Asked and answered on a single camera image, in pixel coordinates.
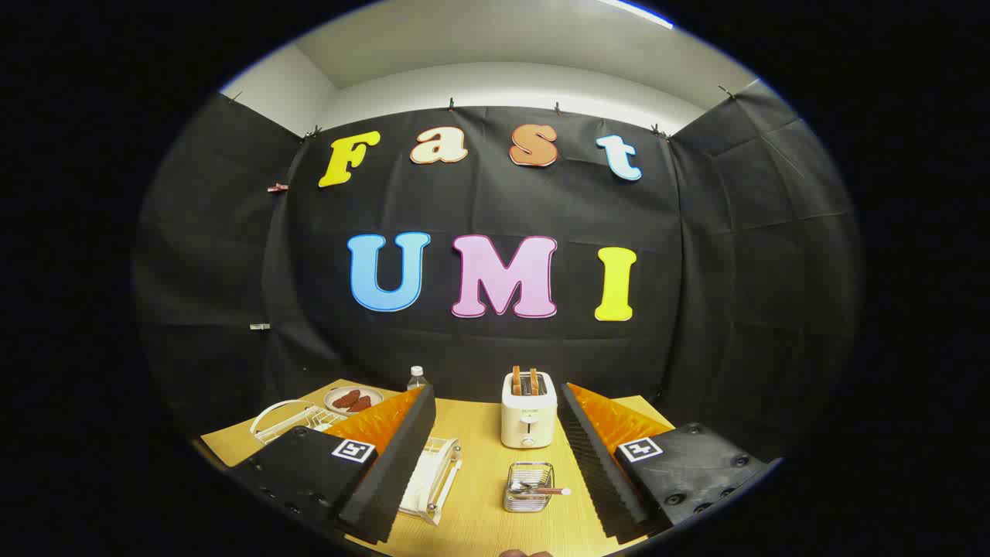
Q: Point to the white toaster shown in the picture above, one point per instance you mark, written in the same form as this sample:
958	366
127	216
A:
528	418

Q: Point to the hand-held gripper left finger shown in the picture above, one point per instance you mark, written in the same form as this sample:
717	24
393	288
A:
402	464

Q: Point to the green label drink bottle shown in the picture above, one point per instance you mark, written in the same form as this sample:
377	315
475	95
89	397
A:
418	377

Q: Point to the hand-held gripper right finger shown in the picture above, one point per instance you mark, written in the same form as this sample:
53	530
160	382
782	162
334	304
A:
599	464

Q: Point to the black backdrop cloth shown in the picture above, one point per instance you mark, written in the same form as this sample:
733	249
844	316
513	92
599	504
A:
696	309

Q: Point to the red sausage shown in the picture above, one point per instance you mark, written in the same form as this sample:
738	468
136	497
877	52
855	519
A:
346	399
360	404

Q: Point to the small sausage dish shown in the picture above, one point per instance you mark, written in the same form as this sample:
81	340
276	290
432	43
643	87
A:
375	397

